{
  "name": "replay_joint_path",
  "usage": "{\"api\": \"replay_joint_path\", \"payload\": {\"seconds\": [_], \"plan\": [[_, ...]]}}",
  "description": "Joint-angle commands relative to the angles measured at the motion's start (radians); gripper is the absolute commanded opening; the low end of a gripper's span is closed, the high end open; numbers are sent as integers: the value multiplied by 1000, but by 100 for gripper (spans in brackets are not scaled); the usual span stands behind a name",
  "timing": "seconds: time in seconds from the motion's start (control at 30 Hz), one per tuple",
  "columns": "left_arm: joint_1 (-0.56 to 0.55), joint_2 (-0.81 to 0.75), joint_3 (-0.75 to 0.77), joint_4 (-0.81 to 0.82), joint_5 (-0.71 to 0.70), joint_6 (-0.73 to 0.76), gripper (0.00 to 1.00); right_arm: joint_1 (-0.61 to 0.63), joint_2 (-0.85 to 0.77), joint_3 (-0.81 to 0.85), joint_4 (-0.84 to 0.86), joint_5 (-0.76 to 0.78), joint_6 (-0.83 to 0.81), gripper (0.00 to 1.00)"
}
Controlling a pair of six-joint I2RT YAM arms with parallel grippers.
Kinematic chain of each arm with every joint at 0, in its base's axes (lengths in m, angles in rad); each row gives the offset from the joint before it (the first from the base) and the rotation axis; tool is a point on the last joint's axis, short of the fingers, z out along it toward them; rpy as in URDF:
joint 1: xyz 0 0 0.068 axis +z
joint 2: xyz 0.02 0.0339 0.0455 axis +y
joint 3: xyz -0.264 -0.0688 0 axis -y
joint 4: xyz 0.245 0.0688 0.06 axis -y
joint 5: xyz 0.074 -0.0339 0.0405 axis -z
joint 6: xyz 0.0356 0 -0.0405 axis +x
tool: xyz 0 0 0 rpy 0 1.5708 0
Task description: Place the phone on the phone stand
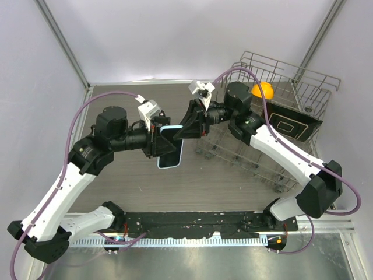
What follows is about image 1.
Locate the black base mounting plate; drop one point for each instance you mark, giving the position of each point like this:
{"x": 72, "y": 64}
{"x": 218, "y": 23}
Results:
{"x": 198, "y": 225}

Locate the phone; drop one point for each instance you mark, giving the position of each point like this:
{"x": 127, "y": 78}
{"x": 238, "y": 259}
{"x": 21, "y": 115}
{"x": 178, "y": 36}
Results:
{"x": 171, "y": 159}

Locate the aluminium frame rail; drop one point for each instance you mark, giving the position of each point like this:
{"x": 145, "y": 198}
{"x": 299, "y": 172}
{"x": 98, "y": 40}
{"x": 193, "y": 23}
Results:
{"x": 325, "y": 224}

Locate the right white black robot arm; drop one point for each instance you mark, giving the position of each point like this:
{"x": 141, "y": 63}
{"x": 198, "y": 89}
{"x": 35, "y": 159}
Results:
{"x": 320, "y": 188}

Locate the white slotted cable duct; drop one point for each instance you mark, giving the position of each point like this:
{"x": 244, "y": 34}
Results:
{"x": 214, "y": 241}

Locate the grey wire dish rack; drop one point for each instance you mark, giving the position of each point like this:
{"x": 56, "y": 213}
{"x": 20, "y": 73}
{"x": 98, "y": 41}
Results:
{"x": 300, "y": 100}

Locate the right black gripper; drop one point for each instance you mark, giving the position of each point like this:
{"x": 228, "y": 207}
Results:
{"x": 194, "y": 124}

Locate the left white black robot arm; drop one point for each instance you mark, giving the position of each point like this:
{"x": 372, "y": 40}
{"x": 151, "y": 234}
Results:
{"x": 44, "y": 235}

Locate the black square plate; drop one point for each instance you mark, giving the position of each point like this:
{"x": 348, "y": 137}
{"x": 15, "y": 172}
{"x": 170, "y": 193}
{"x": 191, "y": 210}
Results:
{"x": 292, "y": 123}

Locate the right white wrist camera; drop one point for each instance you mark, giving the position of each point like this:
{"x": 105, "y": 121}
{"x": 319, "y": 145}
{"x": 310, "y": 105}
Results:
{"x": 202, "y": 92}

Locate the orange bowl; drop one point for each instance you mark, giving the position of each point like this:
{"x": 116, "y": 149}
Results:
{"x": 267, "y": 90}

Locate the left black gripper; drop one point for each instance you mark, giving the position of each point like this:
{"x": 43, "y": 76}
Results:
{"x": 157, "y": 144}

